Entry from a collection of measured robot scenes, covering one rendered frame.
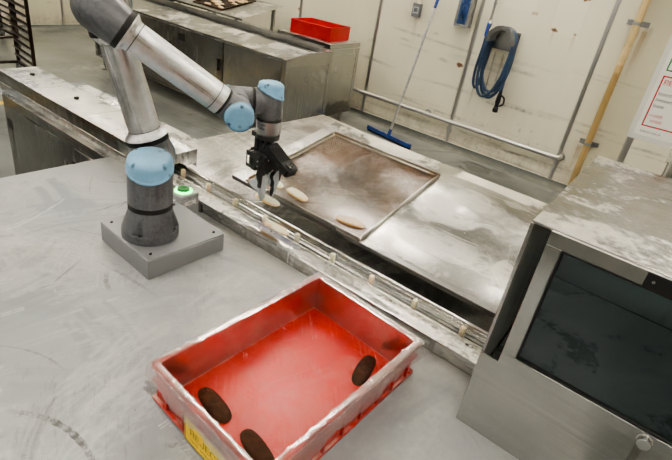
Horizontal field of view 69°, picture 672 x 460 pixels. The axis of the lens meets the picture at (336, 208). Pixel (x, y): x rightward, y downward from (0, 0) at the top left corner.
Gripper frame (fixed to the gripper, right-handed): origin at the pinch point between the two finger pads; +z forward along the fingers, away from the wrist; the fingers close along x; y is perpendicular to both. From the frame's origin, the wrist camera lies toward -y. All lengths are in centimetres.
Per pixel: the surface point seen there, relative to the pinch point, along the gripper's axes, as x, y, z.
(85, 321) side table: 61, -4, 12
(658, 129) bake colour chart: -73, -88, -37
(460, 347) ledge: 7, -72, 8
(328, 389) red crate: 36, -56, 12
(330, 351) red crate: 27, -50, 12
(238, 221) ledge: 8.8, 3.3, 7.7
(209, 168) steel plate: -14.7, 46.2, 11.6
